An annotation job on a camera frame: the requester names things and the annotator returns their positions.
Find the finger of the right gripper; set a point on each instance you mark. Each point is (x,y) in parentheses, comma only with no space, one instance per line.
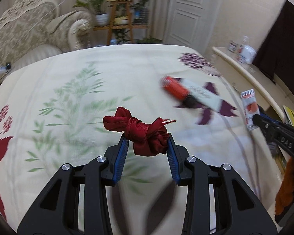
(263,110)
(280,133)

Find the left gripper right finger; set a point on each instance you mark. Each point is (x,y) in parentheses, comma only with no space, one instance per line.
(237,208)

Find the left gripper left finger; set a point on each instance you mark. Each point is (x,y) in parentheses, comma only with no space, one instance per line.
(55,210)

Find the red white snack packet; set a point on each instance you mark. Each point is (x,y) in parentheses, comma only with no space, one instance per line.
(250,107)

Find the white paper envelope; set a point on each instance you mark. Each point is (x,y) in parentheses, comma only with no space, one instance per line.
(203,95)

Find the red can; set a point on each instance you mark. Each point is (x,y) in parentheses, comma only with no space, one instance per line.
(178,92)

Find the dark red satin cloth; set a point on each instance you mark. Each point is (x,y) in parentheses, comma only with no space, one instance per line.
(148,139)

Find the yellow blue book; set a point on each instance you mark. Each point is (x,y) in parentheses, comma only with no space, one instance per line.
(289,115)

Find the cream tv cabinet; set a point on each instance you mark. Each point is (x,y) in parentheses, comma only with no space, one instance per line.
(272,96)

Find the dark television cover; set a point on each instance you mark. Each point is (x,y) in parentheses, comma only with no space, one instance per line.
(276,54)

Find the white detergent bottle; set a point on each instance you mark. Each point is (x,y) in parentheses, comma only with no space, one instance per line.
(247,54)

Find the small dark jar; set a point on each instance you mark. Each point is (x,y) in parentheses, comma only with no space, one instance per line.
(232,46)

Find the floral cream tablecloth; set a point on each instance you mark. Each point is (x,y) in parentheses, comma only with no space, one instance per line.
(51,113)

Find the white panel door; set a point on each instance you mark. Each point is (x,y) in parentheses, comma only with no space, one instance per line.
(190,23)

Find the white power strip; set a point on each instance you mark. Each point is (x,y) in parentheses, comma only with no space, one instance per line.
(5,69)

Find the wooden plant stand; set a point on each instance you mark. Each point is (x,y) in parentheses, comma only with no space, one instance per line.
(121,22)

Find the cream ornate sofa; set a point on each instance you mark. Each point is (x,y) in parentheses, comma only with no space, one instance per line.
(32,30)

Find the potted plant white pot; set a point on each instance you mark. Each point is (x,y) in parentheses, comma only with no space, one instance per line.
(97,8)

